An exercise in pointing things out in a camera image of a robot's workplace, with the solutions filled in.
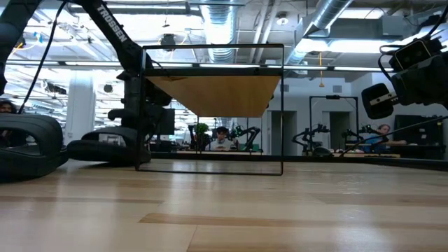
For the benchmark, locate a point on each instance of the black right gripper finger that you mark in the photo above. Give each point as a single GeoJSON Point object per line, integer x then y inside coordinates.
{"type": "Point", "coordinates": [427, 89]}

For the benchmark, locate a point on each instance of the black rubber slide sandal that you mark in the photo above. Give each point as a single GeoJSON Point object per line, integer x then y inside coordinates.
{"type": "Point", "coordinates": [31, 168]}
{"type": "Point", "coordinates": [105, 154]}

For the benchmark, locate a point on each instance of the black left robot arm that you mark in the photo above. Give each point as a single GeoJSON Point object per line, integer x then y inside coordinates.
{"type": "Point", "coordinates": [115, 35]}

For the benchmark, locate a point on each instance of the background black robot arm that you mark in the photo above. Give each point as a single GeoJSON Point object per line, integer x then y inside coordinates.
{"type": "Point", "coordinates": [248, 134]}
{"type": "Point", "coordinates": [364, 131]}
{"type": "Point", "coordinates": [311, 134]}

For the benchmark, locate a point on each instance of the person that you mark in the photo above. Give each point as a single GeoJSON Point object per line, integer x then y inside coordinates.
{"type": "Point", "coordinates": [221, 141]}
{"type": "Point", "coordinates": [383, 131]}
{"type": "Point", "coordinates": [6, 106]}

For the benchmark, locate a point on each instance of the background black monitor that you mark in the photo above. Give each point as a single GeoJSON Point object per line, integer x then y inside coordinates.
{"type": "Point", "coordinates": [166, 122]}
{"type": "Point", "coordinates": [418, 129]}

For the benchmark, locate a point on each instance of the small background plant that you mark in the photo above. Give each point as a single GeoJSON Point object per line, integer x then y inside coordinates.
{"type": "Point", "coordinates": [202, 129]}

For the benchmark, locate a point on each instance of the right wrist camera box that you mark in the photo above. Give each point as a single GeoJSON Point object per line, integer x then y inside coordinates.
{"type": "Point", "coordinates": [414, 54]}

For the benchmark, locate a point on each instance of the background black metal frame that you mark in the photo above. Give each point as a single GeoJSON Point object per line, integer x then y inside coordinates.
{"type": "Point", "coordinates": [332, 97]}

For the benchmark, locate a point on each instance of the black aluminium rig frame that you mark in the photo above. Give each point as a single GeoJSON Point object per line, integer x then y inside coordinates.
{"type": "Point", "coordinates": [350, 159]}

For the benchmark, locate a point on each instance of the wooden shelf black metal frame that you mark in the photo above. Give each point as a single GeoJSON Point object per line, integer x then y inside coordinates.
{"type": "Point", "coordinates": [217, 94]}

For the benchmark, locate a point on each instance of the silver ventilation duct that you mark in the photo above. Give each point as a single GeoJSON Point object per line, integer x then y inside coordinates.
{"type": "Point", "coordinates": [325, 14]}
{"type": "Point", "coordinates": [220, 28]}

